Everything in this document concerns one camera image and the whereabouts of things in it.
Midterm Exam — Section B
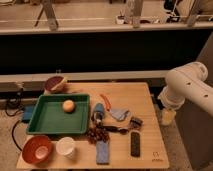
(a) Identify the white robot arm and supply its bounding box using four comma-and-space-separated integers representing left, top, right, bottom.
158, 62, 213, 126

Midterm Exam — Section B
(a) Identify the green plastic tray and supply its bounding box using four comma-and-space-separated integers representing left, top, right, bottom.
27, 94, 90, 135

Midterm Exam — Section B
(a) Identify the black remote control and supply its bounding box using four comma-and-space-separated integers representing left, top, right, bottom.
131, 132, 140, 157

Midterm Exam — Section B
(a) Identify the light blue cloth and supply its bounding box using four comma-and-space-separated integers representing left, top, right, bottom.
110, 108, 130, 121

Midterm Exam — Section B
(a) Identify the orange carrot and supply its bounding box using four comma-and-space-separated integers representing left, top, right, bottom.
100, 94, 111, 111

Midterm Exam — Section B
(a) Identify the bunch of dark grapes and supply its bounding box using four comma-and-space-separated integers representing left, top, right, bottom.
86, 127, 109, 144

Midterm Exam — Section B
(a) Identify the blue sponge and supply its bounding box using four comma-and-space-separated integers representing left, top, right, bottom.
96, 141, 109, 164

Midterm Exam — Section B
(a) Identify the orange round fruit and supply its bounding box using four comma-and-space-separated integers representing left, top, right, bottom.
62, 100, 75, 113

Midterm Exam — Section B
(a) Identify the white plastic cup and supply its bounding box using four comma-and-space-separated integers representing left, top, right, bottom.
56, 137, 76, 158

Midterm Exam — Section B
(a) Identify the dark red bowl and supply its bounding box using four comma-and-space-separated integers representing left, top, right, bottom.
44, 76, 66, 93

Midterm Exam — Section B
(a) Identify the red plastic bowl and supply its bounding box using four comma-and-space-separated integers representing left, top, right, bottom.
22, 135, 53, 164

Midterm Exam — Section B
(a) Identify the blue box on floor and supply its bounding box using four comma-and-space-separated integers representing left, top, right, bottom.
22, 105, 34, 123

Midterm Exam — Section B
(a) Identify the black handled tool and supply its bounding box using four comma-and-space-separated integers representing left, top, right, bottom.
99, 126, 129, 134

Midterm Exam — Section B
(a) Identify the black cable on floor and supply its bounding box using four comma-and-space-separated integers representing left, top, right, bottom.
4, 87, 24, 118

